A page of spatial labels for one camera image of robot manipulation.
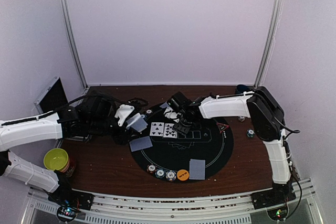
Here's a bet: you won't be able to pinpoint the round black poker mat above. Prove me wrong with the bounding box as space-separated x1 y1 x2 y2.
132 118 234 178

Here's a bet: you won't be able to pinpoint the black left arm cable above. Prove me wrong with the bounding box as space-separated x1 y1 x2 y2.
52 91 148 114

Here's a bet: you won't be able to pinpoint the right aluminium frame post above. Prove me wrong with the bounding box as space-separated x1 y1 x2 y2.
254 0 284 88

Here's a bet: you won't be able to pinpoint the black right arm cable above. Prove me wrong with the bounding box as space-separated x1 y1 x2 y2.
270 108 302 219

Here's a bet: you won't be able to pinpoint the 10 chips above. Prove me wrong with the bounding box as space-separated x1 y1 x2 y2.
165 170 177 182

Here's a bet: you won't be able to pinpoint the blue-backed playing cards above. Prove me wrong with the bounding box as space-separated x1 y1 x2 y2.
189 159 205 180

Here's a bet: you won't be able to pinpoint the orange big blind button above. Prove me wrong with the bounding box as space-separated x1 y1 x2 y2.
176 169 190 182

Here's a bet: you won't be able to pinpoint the dark blue mug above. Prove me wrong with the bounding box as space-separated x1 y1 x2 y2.
235 84 254 94

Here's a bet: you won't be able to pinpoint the grey card deck box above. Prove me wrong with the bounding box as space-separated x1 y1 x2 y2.
126 113 148 133

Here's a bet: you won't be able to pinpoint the green blue 50 chip stack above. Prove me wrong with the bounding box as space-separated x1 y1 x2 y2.
246 129 255 138

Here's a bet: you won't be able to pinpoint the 50 chips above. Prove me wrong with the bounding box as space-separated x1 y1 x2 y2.
155 169 165 179

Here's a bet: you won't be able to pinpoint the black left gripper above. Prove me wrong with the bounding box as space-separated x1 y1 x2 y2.
88 110 141 145

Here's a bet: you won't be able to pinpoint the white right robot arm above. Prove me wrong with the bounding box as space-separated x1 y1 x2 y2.
167 87 292 204

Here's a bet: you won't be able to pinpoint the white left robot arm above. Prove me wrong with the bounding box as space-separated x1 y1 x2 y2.
1 94 148 205

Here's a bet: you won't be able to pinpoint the aluminium front rail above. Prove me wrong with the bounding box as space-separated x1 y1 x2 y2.
26 178 316 224

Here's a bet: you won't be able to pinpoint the blue white 10 chip stack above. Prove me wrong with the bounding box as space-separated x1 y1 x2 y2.
237 116 245 122

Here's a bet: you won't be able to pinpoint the yellow-green bowl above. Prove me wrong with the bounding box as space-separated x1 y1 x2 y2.
44 148 70 172

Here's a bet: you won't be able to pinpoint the left aluminium frame post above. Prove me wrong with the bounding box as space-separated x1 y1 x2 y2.
60 0 88 89

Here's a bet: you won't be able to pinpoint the five of clubs card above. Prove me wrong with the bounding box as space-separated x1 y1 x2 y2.
150 122 164 137

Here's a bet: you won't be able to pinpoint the aluminium frame post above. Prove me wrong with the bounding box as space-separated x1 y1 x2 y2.
254 0 284 88
60 0 88 89

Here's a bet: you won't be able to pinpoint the aluminium poker case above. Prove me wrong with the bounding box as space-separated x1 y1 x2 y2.
34 76 92 143

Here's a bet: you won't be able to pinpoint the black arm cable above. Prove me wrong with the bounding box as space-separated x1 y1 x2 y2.
270 108 302 219
52 91 148 114

